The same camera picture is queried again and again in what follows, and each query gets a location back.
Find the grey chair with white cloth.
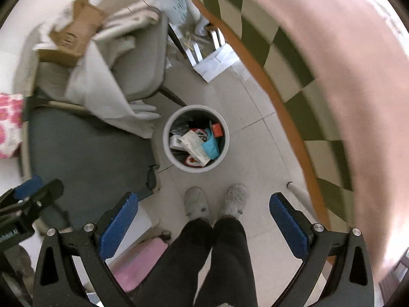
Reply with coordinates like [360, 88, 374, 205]
[33, 0, 162, 139]

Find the pink plastic stool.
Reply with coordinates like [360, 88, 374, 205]
[113, 238, 169, 293]

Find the person's right grey slipper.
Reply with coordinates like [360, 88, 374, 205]
[224, 184, 247, 218]

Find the person's left leg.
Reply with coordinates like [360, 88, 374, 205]
[137, 219, 213, 307]

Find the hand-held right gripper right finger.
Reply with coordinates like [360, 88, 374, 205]
[269, 192, 374, 307]

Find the light grey chair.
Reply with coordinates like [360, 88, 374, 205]
[109, 9, 189, 107]

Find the white paper envelope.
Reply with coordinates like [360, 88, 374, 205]
[193, 43, 240, 83]

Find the white table leg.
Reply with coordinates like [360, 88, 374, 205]
[287, 182, 312, 205]

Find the person's leg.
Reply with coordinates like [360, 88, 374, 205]
[137, 219, 213, 307]
[193, 216, 259, 307]

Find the white round trash bin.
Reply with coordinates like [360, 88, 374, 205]
[163, 105, 230, 173]

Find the dark grey chair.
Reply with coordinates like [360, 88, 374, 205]
[24, 96, 160, 227]

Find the person's right leg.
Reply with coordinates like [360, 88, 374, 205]
[193, 216, 259, 307]

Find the pink patterned packet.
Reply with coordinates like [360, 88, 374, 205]
[0, 93, 24, 160]

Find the person's grey slipper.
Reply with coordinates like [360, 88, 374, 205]
[185, 187, 210, 221]
[224, 184, 247, 218]

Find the person's left grey slipper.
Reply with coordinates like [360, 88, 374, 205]
[185, 187, 210, 221]

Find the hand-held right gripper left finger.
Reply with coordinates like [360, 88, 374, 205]
[33, 192, 139, 307]

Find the brown cardboard box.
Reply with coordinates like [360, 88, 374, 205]
[37, 0, 107, 68]

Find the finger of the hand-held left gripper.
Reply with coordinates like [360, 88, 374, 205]
[19, 179, 64, 213]
[0, 175, 44, 203]

